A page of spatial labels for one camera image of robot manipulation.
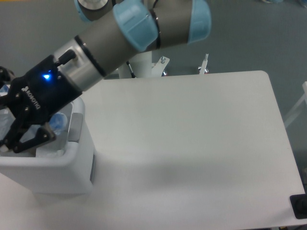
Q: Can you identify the white frame at right edge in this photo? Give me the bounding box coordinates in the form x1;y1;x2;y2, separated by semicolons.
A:
283;81;307;128

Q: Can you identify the white trash can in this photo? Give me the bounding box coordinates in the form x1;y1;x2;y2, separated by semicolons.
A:
0;98;95;194

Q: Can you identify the white bracket with red caster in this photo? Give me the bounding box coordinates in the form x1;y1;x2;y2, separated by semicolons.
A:
198;54;209;74

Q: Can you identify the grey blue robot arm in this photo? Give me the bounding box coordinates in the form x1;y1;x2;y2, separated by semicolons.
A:
0;0;212;153

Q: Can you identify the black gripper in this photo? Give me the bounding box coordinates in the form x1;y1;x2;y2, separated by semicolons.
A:
0;54;82;154

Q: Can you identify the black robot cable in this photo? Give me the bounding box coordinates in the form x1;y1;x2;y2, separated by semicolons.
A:
126;61;137;79

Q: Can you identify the black device at table edge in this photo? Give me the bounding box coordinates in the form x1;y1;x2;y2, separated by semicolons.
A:
290;194;307;219

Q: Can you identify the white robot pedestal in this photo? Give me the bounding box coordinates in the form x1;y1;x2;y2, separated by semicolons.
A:
106;51;170;80

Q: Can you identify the crushed clear plastic bottle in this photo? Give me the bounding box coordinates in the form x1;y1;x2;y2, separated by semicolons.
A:
0;108;68;142

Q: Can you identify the white paper tissue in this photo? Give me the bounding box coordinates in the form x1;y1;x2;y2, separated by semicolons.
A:
36;135;67;158

